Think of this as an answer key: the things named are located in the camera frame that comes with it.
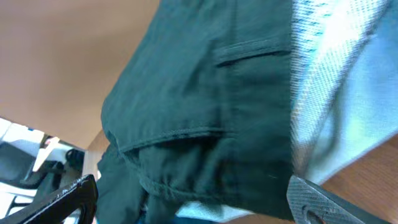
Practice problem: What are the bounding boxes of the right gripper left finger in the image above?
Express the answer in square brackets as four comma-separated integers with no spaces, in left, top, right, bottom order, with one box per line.
[1,174,98,224]

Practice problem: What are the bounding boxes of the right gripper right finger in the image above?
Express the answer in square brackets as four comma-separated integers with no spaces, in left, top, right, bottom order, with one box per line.
[287,175,389,224]

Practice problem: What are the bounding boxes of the black shorts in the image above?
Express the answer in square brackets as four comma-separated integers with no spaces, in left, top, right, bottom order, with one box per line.
[96,0,293,224]

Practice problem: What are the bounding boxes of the light blue denim shorts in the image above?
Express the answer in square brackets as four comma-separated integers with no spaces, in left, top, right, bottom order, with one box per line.
[177,1,397,223]

